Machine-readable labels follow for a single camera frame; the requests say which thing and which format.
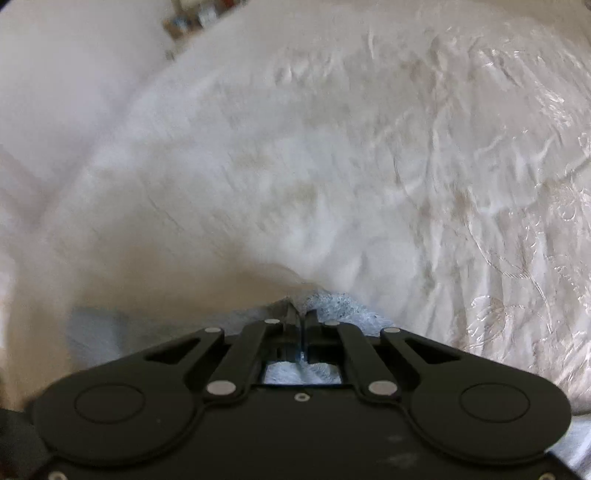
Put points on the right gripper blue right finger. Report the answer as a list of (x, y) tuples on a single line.
[(317, 344)]

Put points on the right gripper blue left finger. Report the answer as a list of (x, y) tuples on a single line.
[(287, 336)]

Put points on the light blue speckled pants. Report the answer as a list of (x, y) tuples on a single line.
[(96, 336)]

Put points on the white embroidered bedspread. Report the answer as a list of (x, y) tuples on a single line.
[(430, 159)]

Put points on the left cream nightstand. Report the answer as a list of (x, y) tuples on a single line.
[(191, 18)]

